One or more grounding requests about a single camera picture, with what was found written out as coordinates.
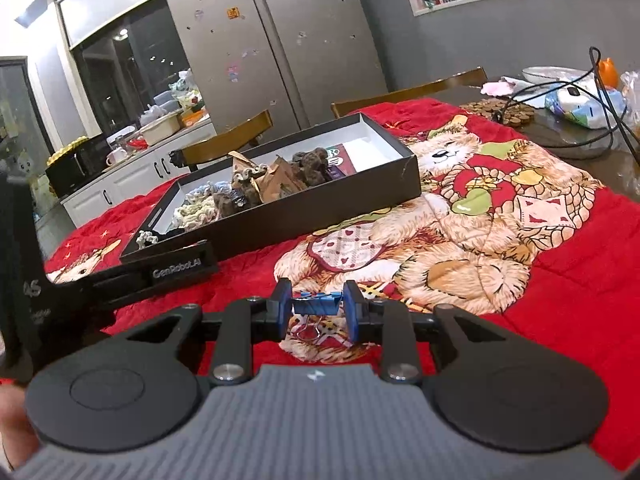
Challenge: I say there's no person's left hand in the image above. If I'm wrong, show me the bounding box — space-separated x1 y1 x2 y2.
0 385 37 468

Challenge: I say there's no silver refrigerator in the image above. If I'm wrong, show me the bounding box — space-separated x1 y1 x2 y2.
160 0 390 132

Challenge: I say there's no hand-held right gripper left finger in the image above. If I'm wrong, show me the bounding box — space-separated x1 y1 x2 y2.
120 279 294 387

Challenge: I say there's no black cable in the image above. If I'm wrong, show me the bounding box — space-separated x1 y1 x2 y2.
500 46 640 166

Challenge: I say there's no glass door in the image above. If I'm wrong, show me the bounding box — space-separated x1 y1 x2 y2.
0 56 52 173

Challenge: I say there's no dark window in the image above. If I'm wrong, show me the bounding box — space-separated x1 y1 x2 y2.
56 0 194 136

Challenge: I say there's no blue binder clip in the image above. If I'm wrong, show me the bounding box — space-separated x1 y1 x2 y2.
289 291 347 343

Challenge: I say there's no wooden chair with dark tassel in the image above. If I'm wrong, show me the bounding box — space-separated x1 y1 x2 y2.
169 110 274 172

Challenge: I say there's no white kitchen cabinet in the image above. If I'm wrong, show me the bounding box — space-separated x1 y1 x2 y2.
60 120 217 229

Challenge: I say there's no black scrunchie with white trim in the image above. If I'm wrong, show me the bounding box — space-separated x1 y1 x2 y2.
135 227 186 252

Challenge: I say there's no brown furry hair clip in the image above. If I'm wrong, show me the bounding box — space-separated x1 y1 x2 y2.
304 147 335 186

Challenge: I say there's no blue white scrunchie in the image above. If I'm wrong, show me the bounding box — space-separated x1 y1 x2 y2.
182 179 236 206

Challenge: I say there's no printed plastic bag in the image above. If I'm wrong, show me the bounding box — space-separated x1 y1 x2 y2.
170 70 202 111

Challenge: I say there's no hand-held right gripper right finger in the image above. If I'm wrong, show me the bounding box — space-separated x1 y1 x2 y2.
343 280 516 385

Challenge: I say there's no black countertop oven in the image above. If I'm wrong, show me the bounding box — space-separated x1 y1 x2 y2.
46 136 109 197

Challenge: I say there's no wooden trivet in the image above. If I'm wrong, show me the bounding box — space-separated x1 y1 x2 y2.
460 97 536 132

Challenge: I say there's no red bear printed blanket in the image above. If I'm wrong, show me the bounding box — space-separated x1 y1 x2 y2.
44 100 640 473

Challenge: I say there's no tissue pack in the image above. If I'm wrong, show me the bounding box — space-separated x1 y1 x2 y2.
545 85 629 129

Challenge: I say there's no black cardboard box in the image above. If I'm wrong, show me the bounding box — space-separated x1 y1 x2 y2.
120 111 422 267

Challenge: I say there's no orange toy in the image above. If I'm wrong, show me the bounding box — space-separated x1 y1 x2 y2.
597 57 619 89

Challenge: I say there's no beige plastic basin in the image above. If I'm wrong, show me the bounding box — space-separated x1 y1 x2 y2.
140 112 182 147

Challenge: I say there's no pink white cloth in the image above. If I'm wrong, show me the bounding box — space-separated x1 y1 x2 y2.
480 76 524 96

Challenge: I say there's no tan bow hair clip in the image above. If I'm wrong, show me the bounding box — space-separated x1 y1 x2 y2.
227 151 308 204

